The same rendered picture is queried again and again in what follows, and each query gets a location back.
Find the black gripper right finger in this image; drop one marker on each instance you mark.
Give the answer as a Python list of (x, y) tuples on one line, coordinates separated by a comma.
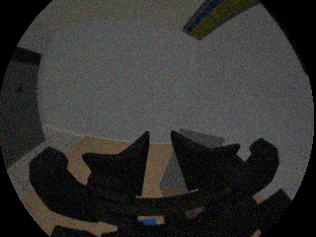
[(195, 160)]

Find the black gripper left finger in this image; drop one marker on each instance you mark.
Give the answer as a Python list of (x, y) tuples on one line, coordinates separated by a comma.
[(130, 163)]

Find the grey panel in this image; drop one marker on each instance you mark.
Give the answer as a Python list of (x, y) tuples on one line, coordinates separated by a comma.
[(173, 176)]

